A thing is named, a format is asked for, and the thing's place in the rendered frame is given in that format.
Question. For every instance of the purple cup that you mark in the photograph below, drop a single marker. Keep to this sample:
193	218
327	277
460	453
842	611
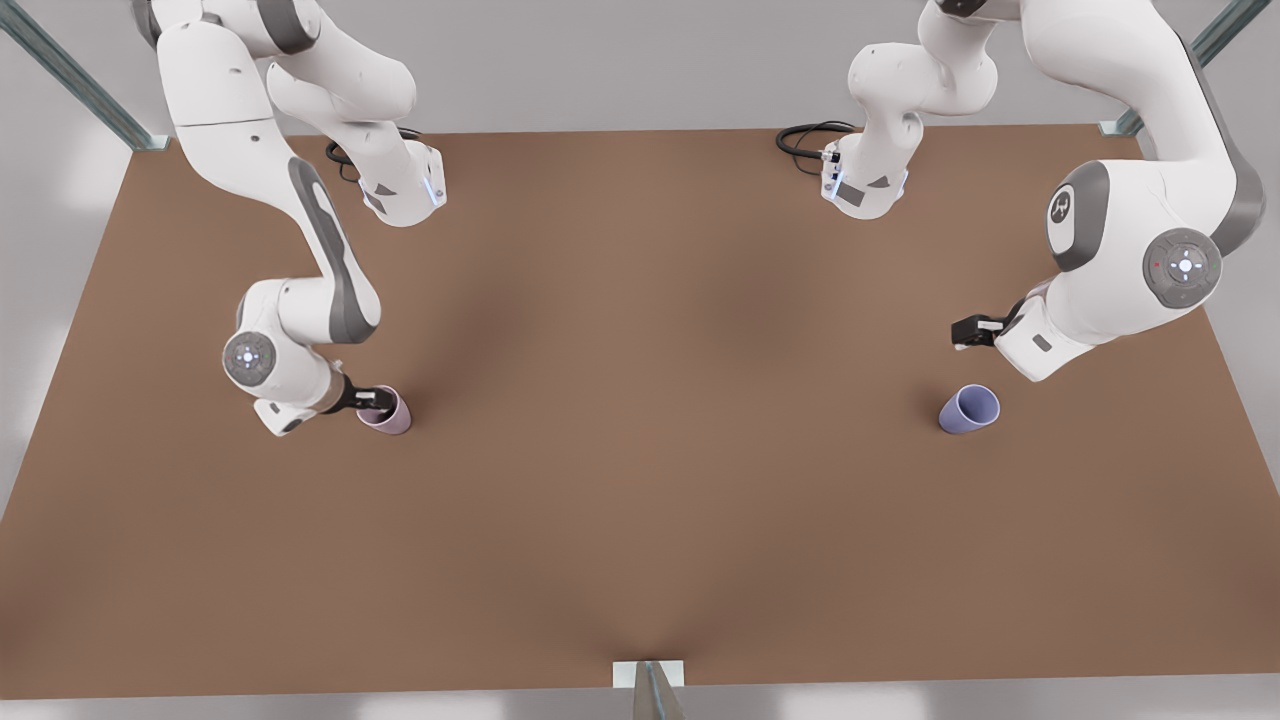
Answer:
968	410

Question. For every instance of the silver frame post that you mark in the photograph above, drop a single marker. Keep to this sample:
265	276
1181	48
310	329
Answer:
80	78
1190	55
652	690

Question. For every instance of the pink cup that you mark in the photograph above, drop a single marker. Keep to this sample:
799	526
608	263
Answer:
392	415

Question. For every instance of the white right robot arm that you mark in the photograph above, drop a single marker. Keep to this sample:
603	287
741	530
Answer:
300	310

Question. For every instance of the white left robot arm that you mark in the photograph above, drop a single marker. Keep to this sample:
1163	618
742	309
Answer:
1130	270

